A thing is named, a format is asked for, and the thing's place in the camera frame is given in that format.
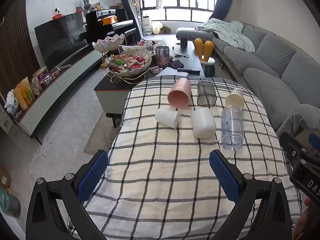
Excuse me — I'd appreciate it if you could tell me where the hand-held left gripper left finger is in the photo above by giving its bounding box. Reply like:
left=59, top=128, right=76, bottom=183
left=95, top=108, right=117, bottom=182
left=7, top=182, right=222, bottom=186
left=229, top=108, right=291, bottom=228
left=25, top=149, right=109, bottom=240

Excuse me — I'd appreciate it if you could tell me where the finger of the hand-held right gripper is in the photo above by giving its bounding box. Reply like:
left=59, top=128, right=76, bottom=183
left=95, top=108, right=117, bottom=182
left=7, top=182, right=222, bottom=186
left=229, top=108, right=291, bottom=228
left=279, top=131, right=304, bottom=167
left=297, top=129, right=320, bottom=159

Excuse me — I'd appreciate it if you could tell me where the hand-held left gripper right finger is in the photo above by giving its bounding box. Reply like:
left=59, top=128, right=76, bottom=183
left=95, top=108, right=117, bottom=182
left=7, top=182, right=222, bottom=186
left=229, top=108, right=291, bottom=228
left=209, top=149, right=293, bottom=240

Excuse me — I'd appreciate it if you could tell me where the large white cup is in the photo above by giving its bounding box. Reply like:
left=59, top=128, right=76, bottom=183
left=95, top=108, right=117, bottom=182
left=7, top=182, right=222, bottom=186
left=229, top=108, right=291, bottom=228
left=191, top=108, right=216, bottom=139

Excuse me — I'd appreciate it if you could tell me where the cream striped cup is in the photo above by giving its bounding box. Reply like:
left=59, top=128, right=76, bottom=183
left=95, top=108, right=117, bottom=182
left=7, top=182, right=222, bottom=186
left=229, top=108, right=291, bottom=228
left=225, top=88, right=244, bottom=110

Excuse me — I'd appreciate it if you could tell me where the small white cup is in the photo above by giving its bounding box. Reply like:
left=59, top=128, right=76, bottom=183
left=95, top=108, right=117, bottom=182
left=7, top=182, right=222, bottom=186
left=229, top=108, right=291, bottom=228
left=155, top=108, right=181, bottom=129

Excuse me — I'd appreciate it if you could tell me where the dark transparent cup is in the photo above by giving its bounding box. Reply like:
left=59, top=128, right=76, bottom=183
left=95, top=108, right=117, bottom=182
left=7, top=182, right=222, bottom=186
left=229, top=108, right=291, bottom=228
left=197, top=80, right=217, bottom=108

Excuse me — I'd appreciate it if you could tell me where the pink cup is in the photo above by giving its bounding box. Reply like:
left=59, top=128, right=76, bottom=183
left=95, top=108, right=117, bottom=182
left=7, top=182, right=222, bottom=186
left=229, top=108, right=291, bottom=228
left=167, top=77, right=192, bottom=109

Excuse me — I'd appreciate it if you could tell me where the person's right hand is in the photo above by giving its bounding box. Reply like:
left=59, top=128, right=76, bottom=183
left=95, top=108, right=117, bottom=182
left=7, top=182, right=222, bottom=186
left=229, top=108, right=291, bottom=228
left=292, top=197, right=320, bottom=240

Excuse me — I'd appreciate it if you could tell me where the grey cloth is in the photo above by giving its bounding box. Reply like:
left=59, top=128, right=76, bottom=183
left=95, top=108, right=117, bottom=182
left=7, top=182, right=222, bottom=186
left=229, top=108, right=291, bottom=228
left=276, top=104, right=320, bottom=140

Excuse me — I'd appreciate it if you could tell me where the beige floor rug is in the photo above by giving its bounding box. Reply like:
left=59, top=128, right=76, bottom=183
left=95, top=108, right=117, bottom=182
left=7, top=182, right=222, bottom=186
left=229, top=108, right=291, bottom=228
left=84, top=110, right=123, bottom=155

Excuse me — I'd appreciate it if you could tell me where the clear plastic bottle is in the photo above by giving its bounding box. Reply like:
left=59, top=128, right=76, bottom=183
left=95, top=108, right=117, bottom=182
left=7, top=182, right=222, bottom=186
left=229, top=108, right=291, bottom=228
left=221, top=106, right=244, bottom=151

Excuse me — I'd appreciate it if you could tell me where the checked tablecloth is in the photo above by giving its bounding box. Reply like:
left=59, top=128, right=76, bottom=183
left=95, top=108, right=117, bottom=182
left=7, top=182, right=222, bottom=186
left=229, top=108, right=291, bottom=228
left=67, top=76, right=304, bottom=240

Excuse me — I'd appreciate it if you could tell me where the dark coffee table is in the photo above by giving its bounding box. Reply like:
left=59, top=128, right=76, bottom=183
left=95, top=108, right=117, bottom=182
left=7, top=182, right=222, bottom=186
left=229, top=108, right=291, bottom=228
left=94, top=39, right=206, bottom=128

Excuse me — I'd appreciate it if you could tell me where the teal cloth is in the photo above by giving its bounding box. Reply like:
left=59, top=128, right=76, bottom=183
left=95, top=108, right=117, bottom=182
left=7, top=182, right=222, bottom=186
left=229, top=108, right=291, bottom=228
left=0, top=187, right=22, bottom=217

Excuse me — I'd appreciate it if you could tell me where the cardboard box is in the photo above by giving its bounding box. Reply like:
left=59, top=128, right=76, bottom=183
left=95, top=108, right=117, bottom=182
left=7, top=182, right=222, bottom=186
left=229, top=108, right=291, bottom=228
left=0, top=166, right=12, bottom=191

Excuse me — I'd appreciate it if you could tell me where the grey sofa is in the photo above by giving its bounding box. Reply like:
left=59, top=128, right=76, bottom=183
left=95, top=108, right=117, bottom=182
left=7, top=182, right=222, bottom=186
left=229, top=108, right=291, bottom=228
left=176, top=21, right=320, bottom=135

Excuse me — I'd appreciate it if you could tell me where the white television cabinet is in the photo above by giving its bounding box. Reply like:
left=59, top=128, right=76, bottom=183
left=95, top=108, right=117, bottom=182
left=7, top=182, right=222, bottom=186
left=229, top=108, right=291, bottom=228
left=11, top=46, right=104, bottom=145

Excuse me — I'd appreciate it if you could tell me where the pink snack packet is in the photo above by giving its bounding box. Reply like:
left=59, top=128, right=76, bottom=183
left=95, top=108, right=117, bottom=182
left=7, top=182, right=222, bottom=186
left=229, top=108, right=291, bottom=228
left=31, top=76, right=43, bottom=96

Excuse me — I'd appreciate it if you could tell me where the green yellow snack packet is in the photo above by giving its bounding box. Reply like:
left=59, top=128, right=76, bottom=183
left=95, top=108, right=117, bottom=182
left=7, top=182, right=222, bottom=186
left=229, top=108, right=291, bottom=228
left=21, top=77, right=35, bottom=105

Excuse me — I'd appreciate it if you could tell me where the white crumpled cloth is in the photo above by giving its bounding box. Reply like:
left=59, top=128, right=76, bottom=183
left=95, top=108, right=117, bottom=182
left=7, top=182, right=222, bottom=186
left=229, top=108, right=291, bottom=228
left=4, top=90, right=21, bottom=114

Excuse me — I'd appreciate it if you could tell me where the black remote control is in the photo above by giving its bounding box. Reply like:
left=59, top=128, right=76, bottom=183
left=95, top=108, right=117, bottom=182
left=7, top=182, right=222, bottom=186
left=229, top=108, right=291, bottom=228
left=177, top=67, right=201, bottom=74

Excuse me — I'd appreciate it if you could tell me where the purple snack packet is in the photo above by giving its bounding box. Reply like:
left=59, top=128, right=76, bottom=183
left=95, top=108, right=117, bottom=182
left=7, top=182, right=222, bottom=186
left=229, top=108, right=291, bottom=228
left=34, top=66, right=50, bottom=84

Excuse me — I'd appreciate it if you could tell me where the white paper sheet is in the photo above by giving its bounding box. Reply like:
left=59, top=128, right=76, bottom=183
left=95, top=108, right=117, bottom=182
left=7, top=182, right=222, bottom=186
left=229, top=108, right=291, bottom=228
left=155, top=67, right=189, bottom=78

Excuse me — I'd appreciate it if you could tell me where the white tiered snack bowl stand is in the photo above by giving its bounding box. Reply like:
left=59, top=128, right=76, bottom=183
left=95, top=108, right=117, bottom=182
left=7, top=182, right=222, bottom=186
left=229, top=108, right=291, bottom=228
left=91, top=33, right=153, bottom=84

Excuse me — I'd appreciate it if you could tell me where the yellow rabbit-ear stool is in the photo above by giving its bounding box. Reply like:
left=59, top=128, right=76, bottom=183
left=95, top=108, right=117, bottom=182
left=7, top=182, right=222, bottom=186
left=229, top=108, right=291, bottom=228
left=194, top=38, right=216, bottom=77

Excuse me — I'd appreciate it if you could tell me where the pale green blanket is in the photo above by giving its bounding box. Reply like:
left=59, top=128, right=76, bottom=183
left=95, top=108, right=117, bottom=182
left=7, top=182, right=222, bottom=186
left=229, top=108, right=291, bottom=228
left=196, top=18, right=255, bottom=53

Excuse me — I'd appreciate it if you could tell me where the glass jar of nuts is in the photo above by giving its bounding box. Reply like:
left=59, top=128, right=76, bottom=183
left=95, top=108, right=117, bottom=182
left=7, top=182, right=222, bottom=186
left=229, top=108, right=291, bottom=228
left=155, top=45, right=171, bottom=67

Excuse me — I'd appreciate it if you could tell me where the flat screen television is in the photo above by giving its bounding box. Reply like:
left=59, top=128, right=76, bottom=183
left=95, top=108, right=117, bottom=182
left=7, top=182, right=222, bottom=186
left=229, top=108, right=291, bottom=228
left=34, top=12, right=91, bottom=70

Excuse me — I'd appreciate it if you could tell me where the black piano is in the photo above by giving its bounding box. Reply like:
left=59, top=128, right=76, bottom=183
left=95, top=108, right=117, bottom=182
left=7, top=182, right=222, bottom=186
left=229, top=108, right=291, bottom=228
left=79, top=9, right=137, bottom=46

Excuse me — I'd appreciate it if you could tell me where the orange box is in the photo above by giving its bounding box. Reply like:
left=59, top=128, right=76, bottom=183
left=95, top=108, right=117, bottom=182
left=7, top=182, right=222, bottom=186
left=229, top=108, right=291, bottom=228
left=102, top=16, right=118, bottom=26

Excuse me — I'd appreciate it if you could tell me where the white air purifier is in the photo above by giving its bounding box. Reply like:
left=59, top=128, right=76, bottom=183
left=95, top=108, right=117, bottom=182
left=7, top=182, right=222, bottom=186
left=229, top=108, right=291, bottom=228
left=141, top=16, right=152, bottom=36

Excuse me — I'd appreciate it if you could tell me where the blue curtain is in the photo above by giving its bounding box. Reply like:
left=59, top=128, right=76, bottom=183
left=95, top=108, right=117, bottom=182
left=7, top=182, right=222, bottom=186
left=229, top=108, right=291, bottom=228
left=212, top=0, right=239, bottom=22
left=114, top=0, right=137, bottom=32

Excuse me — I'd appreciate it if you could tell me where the black framed window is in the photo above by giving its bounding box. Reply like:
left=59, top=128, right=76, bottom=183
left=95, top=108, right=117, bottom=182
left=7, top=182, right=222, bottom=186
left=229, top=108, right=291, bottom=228
left=139, top=0, right=217, bottom=23

